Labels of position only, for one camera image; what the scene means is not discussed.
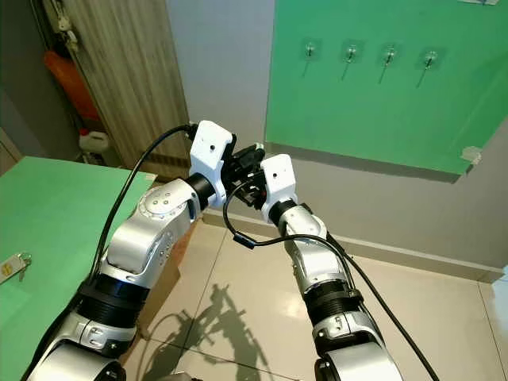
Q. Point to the beige cabinet door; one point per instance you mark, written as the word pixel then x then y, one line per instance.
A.
pixel 8 151

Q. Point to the white plastic jug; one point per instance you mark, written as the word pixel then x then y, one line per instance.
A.
pixel 94 140

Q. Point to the wooden door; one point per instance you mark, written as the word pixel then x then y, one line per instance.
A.
pixel 127 79

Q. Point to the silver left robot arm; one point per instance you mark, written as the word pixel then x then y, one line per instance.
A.
pixel 151 222

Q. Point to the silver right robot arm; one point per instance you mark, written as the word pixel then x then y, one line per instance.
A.
pixel 317 270

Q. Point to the green board on box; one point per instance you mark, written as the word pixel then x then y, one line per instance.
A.
pixel 55 214

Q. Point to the small clear tape piece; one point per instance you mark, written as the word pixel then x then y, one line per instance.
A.
pixel 471 155

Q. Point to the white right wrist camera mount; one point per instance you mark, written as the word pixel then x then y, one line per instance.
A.
pixel 279 178

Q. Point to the long clear tape strip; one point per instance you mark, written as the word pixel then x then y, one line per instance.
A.
pixel 478 2

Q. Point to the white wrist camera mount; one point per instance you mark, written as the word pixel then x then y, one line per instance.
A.
pixel 279 178
pixel 210 151

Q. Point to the green wall board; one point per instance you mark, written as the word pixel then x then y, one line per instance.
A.
pixel 381 103

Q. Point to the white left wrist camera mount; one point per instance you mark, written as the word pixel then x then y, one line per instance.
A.
pixel 210 151

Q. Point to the orange bag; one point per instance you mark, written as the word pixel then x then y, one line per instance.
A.
pixel 71 86

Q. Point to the key with white tag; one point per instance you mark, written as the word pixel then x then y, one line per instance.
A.
pixel 12 267

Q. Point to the pale blue box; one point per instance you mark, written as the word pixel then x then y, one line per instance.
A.
pixel 502 294

